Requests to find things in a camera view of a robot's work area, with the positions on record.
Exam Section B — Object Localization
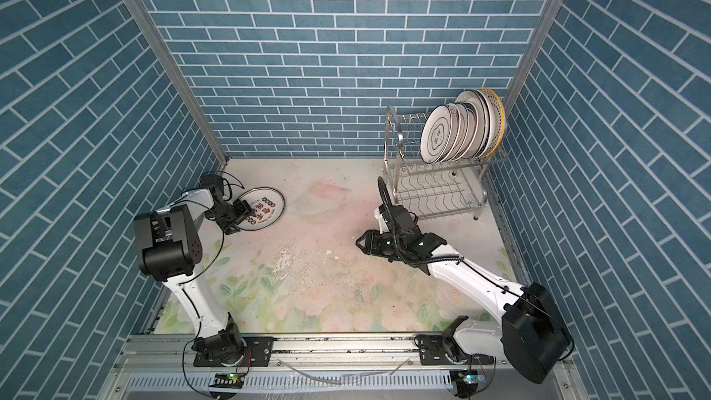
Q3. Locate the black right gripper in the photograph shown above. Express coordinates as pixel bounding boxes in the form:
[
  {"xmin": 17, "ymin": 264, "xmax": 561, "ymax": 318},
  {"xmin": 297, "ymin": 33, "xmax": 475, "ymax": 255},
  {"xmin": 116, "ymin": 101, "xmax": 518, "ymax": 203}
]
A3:
[{"xmin": 355, "ymin": 228, "xmax": 407, "ymax": 259}]

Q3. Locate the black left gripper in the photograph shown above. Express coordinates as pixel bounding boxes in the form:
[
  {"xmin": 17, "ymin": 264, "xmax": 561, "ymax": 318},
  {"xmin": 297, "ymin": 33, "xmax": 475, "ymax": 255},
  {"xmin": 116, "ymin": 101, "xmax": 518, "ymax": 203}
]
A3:
[{"xmin": 206, "ymin": 197, "xmax": 257, "ymax": 233}]

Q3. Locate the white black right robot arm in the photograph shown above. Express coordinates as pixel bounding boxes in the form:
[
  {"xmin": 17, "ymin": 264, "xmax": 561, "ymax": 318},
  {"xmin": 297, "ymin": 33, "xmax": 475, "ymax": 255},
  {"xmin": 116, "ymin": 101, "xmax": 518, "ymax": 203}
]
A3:
[{"xmin": 355, "ymin": 230, "xmax": 575, "ymax": 384}]

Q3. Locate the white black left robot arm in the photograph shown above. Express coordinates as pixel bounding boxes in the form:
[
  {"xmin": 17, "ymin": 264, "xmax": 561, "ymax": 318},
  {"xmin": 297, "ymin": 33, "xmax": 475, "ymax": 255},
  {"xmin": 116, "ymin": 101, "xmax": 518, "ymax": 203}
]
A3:
[{"xmin": 133, "ymin": 171, "xmax": 251, "ymax": 367}]

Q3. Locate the stainless steel dish rack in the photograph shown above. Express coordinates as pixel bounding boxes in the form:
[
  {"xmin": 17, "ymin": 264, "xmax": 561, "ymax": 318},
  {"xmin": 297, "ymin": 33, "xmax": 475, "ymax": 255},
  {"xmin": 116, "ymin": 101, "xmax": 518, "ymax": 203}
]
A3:
[{"xmin": 383, "ymin": 107, "xmax": 507, "ymax": 220}]

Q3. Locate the white plates stack middle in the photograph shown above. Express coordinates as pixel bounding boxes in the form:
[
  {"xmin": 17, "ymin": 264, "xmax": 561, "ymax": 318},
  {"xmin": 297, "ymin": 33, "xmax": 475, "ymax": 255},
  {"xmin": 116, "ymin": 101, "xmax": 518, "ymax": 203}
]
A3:
[{"xmin": 444, "ymin": 89, "xmax": 494, "ymax": 161}]

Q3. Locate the right base circuit board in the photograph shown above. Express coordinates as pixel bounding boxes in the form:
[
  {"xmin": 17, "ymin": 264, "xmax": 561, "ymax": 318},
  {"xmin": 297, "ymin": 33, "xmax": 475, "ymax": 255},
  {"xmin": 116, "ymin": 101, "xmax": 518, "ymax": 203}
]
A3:
[{"xmin": 449, "ymin": 370, "xmax": 488, "ymax": 399}]

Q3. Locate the base circuit board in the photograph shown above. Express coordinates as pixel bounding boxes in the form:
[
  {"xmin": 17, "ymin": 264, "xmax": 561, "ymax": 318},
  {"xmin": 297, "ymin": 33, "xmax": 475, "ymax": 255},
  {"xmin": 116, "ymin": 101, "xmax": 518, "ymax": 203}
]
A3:
[
  {"xmin": 449, "ymin": 370, "xmax": 488, "ymax": 399},
  {"xmin": 209, "ymin": 372, "xmax": 246, "ymax": 390}
]

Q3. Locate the yellow rimmed rear plate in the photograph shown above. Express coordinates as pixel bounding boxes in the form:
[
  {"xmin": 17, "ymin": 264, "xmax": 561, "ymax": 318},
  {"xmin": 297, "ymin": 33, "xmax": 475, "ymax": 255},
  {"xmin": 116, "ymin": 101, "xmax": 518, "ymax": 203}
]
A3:
[{"xmin": 477, "ymin": 88, "xmax": 505, "ymax": 159}]

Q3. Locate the left base circuit board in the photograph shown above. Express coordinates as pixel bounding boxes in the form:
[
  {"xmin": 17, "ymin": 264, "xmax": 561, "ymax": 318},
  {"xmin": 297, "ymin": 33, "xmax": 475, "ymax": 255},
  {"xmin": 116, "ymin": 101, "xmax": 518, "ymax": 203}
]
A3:
[{"xmin": 209, "ymin": 372, "xmax": 246, "ymax": 390}]

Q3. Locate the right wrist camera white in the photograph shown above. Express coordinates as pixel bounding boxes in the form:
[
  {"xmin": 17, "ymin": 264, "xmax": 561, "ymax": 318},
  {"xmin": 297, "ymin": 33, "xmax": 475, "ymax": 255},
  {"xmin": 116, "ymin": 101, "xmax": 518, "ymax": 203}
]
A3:
[{"xmin": 374, "ymin": 205, "xmax": 390, "ymax": 233}]

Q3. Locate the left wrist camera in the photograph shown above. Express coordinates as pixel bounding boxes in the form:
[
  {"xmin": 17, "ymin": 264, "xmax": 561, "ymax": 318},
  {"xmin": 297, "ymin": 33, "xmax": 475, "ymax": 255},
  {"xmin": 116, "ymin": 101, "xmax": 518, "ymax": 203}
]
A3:
[{"xmin": 200, "ymin": 173, "xmax": 225, "ymax": 201}]

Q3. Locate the black corrugated right cable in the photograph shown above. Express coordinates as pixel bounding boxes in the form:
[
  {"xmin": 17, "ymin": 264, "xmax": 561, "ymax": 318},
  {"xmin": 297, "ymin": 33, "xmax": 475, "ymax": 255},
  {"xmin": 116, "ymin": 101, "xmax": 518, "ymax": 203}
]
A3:
[{"xmin": 376, "ymin": 176, "xmax": 462, "ymax": 268}]

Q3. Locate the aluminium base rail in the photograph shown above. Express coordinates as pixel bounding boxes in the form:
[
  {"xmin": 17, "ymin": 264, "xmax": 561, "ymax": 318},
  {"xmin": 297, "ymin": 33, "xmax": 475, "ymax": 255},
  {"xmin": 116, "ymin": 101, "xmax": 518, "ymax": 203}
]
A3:
[{"xmin": 99, "ymin": 333, "xmax": 587, "ymax": 399}]

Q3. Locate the white plate ring pattern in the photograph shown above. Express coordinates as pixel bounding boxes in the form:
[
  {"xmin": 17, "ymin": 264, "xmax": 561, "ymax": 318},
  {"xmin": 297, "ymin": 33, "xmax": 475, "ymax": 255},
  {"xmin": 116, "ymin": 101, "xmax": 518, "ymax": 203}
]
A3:
[{"xmin": 420, "ymin": 105, "xmax": 452, "ymax": 163}]

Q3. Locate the aluminium left corner post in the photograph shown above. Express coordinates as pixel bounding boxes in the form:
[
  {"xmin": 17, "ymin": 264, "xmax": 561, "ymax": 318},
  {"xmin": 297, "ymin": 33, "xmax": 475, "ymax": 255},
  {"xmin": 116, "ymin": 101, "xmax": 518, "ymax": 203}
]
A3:
[{"xmin": 122, "ymin": 0, "xmax": 229, "ymax": 166}]

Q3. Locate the aluminium corner post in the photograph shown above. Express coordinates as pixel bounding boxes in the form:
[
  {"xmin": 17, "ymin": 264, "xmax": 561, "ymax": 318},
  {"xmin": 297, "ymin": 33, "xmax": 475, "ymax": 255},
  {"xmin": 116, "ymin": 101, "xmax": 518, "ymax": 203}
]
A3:
[
  {"xmin": 505, "ymin": 0, "xmax": 564, "ymax": 115},
  {"xmin": 122, "ymin": 0, "xmax": 229, "ymax": 166}
]

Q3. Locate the aluminium right corner post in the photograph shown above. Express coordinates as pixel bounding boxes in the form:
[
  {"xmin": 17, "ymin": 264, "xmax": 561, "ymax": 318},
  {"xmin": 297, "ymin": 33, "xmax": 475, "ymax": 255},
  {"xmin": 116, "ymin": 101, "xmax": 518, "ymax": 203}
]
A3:
[{"xmin": 505, "ymin": 0, "xmax": 564, "ymax": 115}]

